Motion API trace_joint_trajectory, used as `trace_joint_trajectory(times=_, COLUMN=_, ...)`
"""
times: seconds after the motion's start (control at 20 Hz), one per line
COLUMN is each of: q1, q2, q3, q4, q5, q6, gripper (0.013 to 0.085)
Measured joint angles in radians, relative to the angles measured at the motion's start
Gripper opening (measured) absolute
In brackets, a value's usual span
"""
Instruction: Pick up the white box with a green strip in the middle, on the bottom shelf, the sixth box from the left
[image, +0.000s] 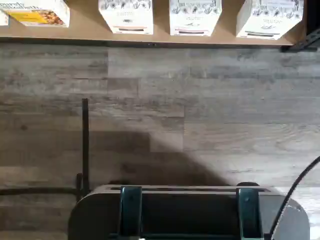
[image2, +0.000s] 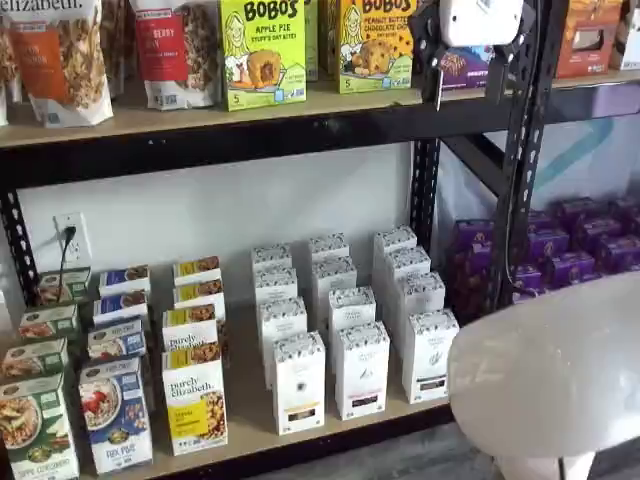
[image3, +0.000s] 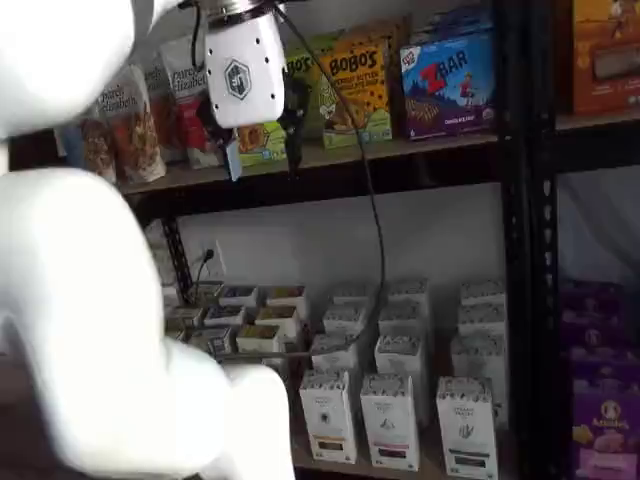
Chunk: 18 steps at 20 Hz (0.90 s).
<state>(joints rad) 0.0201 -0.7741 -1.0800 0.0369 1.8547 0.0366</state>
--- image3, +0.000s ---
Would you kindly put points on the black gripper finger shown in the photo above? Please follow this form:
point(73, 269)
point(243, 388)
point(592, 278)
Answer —
point(295, 125)
point(220, 135)

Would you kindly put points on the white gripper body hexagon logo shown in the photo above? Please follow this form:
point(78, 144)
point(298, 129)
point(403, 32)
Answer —
point(245, 65)

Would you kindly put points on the white box green strip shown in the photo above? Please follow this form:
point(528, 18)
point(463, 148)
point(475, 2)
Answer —
point(482, 292)
point(477, 355)
point(482, 317)
point(467, 430)

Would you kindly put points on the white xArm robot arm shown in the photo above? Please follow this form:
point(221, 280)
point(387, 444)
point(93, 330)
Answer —
point(100, 325)

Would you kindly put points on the green Bobo's apple pie box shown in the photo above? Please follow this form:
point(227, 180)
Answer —
point(260, 145)
point(310, 110)

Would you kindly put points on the yellow Bobo's peanut butter box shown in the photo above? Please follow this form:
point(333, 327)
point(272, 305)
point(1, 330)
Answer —
point(367, 75)

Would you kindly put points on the black metal shelf unit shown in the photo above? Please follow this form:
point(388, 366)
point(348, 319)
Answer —
point(400, 170)
point(545, 250)

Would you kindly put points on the green oatmeal box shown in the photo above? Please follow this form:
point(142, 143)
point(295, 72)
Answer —
point(182, 317)
point(207, 292)

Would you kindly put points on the blue Zbar box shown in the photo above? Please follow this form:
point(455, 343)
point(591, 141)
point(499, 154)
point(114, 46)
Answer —
point(450, 22)
point(450, 85)

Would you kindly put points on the blue flax oatmeal box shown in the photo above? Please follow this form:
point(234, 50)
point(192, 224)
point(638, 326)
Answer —
point(222, 316)
point(212, 340)
point(239, 295)

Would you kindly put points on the yellow purely elizabeth box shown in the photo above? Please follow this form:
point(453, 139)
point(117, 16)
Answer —
point(257, 337)
point(275, 317)
point(285, 295)

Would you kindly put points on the white box yellow strip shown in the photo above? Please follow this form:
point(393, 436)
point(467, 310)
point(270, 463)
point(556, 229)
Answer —
point(327, 420)
point(342, 317)
point(350, 294)
point(332, 352)

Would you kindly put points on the white box pink strip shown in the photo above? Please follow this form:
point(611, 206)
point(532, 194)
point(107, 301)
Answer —
point(390, 425)
point(400, 315)
point(400, 352)
point(407, 291)

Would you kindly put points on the orange snack box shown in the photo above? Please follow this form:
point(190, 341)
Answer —
point(605, 55)

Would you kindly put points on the purple snack box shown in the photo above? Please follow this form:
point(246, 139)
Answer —
point(605, 430)
point(605, 365)
point(592, 310)

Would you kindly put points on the red label granola bag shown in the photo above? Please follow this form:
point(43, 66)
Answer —
point(182, 75)

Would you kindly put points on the purely elizabeth granola bag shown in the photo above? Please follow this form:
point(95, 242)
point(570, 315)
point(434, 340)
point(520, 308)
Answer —
point(97, 145)
point(155, 100)

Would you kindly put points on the orange label granola bag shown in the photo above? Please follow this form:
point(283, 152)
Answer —
point(132, 125)

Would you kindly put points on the white wall outlet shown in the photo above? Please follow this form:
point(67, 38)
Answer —
point(219, 262)

